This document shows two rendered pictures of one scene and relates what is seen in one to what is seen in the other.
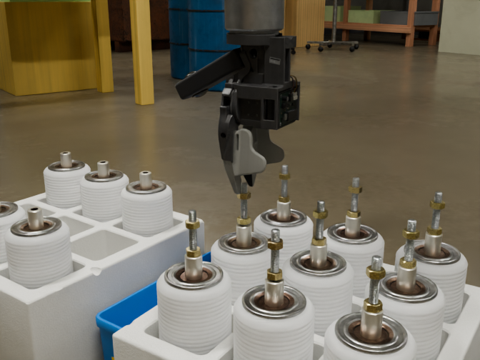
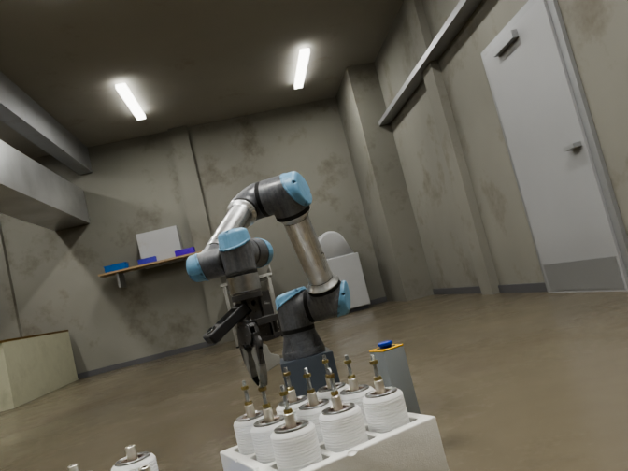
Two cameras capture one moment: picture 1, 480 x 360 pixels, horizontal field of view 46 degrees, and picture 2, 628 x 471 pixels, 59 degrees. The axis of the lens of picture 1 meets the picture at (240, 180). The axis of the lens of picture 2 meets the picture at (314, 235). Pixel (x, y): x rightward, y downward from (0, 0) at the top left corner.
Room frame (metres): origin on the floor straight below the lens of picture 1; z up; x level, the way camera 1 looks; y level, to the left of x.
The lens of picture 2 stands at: (-0.03, 1.04, 0.53)
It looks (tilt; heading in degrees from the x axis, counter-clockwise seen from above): 5 degrees up; 298
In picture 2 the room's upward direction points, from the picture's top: 14 degrees counter-clockwise
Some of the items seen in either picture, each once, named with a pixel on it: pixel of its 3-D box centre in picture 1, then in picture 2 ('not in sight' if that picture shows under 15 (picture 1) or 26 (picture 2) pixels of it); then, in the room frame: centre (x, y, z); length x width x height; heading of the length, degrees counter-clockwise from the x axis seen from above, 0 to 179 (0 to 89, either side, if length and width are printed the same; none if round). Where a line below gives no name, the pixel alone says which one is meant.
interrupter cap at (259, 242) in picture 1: (243, 243); (269, 421); (0.74, -0.01, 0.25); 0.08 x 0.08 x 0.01
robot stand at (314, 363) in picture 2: not in sight; (314, 397); (0.99, -0.63, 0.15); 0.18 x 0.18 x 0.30; 35
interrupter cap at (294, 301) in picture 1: (273, 301); (338, 408); (0.58, -0.04, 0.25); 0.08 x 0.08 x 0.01
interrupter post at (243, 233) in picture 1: (243, 235); (268, 415); (0.74, -0.01, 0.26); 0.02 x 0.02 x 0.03
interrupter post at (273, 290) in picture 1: (273, 291); (336, 403); (0.58, -0.04, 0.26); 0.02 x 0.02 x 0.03
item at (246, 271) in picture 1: (243, 298); (278, 461); (0.74, -0.01, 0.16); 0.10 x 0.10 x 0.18
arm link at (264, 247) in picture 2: not in sight; (248, 254); (0.77, -0.11, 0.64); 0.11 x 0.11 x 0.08; 11
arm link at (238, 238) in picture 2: not in sight; (237, 252); (0.74, -0.02, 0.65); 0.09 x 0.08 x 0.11; 101
